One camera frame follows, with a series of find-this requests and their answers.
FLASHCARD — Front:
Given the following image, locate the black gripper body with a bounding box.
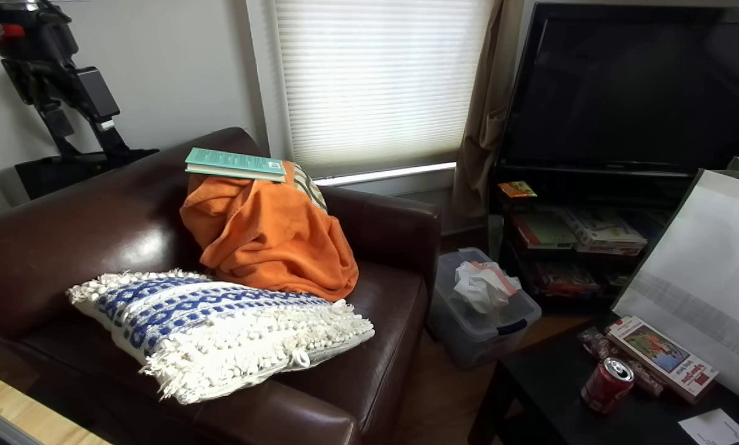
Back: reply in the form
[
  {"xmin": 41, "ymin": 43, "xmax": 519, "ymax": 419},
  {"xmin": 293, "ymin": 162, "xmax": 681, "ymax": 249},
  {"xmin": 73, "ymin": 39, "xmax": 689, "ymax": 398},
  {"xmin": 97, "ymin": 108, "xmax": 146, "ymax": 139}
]
[{"xmin": 0, "ymin": 0, "xmax": 131, "ymax": 159}]

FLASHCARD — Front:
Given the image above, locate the teal green book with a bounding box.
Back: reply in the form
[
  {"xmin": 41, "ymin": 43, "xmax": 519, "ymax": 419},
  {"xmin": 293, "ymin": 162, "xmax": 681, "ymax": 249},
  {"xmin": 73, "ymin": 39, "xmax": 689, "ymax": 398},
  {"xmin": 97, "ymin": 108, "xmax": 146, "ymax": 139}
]
[{"xmin": 185, "ymin": 148, "xmax": 285, "ymax": 180}]

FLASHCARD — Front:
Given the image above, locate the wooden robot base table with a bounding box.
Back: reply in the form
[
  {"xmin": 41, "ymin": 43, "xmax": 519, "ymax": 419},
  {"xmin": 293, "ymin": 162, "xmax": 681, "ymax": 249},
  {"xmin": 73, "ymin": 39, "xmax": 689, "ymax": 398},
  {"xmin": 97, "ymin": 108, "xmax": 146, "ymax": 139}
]
[{"xmin": 0, "ymin": 380, "xmax": 110, "ymax": 445}]

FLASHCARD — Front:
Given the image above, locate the striped cushion under towel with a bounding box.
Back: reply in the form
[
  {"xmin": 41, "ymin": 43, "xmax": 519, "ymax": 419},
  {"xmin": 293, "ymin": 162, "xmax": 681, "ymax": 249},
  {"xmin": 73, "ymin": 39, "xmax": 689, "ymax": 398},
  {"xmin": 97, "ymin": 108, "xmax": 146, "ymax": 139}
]
[{"xmin": 293, "ymin": 162, "xmax": 330, "ymax": 214}]

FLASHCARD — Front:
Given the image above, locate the orange towel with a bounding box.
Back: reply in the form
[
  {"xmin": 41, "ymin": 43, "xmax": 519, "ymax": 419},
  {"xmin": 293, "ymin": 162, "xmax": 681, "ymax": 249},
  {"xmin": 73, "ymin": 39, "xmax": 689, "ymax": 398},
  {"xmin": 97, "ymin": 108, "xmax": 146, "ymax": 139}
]
[{"xmin": 180, "ymin": 162, "xmax": 359, "ymax": 303}]

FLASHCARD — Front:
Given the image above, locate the black tote bag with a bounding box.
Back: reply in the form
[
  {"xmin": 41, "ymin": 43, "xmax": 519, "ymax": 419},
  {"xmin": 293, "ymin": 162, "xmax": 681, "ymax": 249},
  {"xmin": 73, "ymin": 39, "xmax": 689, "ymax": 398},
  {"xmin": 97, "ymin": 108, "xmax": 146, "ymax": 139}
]
[{"xmin": 15, "ymin": 148, "xmax": 153, "ymax": 201}]

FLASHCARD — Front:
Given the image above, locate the blue white fringed pillow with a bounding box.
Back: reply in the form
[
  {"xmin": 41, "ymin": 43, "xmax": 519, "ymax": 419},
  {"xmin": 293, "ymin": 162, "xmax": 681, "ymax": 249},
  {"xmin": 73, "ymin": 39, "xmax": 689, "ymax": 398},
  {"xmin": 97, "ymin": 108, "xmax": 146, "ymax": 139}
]
[{"xmin": 67, "ymin": 270, "xmax": 376, "ymax": 405}]

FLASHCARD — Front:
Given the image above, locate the white window blind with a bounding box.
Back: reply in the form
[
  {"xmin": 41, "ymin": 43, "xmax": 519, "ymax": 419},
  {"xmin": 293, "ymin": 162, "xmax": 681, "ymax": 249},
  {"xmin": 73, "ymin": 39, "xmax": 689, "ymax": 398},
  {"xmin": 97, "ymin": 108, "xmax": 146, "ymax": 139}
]
[{"xmin": 272, "ymin": 0, "xmax": 494, "ymax": 168}]

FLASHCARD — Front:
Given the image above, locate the brown leather armchair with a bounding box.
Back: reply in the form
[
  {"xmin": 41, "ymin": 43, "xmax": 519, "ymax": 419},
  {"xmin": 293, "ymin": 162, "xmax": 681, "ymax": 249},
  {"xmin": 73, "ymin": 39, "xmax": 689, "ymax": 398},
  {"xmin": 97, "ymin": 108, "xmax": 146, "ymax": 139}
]
[{"xmin": 0, "ymin": 147, "xmax": 440, "ymax": 445}]

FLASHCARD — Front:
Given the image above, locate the beige curtain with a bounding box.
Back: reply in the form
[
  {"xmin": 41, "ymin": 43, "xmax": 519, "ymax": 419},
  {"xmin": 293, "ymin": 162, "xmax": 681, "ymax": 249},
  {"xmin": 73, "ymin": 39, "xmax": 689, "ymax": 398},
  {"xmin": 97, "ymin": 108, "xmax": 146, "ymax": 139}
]
[{"xmin": 452, "ymin": 0, "xmax": 525, "ymax": 219}]

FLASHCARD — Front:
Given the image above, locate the grey plastic storage bin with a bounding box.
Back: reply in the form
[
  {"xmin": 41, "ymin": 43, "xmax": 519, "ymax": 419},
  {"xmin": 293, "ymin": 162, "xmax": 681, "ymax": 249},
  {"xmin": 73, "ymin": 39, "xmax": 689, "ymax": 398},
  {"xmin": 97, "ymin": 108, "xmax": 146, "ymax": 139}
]
[{"xmin": 429, "ymin": 247, "xmax": 541, "ymax": 368}]

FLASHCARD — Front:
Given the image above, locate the black flat television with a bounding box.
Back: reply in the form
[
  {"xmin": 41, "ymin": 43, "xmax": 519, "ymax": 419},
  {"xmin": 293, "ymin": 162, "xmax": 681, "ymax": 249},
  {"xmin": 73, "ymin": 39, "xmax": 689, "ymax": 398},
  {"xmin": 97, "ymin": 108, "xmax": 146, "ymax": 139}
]
[{"xmin": 502, "ymin": 3, "xmax": 739, "ymax": 170}]

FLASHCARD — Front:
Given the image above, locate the black tv stand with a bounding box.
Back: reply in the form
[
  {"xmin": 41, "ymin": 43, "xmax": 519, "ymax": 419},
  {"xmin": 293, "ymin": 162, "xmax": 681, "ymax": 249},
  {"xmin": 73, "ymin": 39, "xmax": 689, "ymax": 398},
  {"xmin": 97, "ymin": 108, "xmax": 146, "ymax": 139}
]
[{"xmin": 489, "ymin": 165, "xmax": 693, "ymax": 314}]

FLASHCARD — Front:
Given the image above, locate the black coffee table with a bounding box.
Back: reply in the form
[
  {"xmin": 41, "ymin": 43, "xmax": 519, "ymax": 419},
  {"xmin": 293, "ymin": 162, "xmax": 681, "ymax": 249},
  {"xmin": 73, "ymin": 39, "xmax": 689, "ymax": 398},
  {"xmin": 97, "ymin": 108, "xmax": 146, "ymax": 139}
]
[{"xmin": 469, "ymin": 329, "xmax": 739, "ymax": 445}]

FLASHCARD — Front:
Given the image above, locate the red soda can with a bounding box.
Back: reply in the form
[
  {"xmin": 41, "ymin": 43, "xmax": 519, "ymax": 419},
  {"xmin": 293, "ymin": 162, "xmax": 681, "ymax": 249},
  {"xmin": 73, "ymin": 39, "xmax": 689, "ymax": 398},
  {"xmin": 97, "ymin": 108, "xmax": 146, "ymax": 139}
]
[{"xmin": 582, "ymin": 357, "xmax": 635, "ymax": 413}]

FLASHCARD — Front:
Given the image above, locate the red white card box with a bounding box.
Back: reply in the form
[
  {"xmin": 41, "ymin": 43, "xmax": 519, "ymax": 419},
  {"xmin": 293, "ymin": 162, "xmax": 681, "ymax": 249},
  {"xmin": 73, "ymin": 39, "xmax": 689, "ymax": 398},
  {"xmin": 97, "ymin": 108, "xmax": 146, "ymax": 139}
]
[{"xmin": 608, "ymin": 316, "xmax": 719, "ymax": 404}]

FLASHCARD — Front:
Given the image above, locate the white paper bag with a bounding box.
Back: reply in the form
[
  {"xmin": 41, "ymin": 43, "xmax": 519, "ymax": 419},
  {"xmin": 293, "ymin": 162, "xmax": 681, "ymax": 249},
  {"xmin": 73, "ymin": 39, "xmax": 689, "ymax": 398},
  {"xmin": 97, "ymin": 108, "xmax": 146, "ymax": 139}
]
[{"xmin": 613, "ymin": 170, "xmax": 739, "ymax": 397}]

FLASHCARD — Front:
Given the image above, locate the white paper sheet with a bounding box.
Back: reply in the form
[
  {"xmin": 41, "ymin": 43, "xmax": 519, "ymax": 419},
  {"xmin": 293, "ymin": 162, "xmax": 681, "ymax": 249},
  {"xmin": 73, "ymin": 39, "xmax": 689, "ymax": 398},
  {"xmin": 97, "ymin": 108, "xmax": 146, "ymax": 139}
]
[{"xmin": 681, "ymin": 408, "xmax": 739, "ymax": 445}]

